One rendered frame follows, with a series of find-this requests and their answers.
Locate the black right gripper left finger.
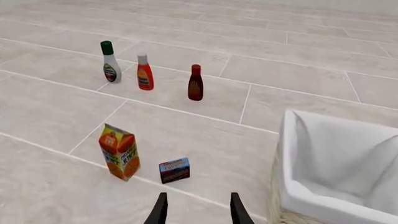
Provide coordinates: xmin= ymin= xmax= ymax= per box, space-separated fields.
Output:
xmin=144 ymin=192 xmax=169 ymax=224

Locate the white bottle with green cap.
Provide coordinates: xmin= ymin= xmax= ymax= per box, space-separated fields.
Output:
xmin=99 ymin=40 xmax=123 ymax=84

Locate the orange juice carton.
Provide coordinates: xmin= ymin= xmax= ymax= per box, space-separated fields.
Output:
xmin=98 ymin=123 xmax=141 ymax=181

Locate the white cloth-lined wicker basket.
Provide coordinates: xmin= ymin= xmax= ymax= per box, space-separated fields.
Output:
xmin=267 ymin=108 xmax=398 ymax=224

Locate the dark red sauce bottle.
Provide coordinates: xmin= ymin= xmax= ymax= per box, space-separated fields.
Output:
xmin=187 ymin=63 xmax=206 ymax=101

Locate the orange bottle with white cap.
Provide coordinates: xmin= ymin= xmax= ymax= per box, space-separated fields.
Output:
xmin=136 ymin=54 xmax=155 ymax=91

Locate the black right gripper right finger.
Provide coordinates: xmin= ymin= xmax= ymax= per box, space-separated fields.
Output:
xmin=230 ymin=192 xmax=251 ymax=224

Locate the chocolate pudding box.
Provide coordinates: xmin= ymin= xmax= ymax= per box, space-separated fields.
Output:
xmin=159 ymin=156 xmax=192 ymax=185

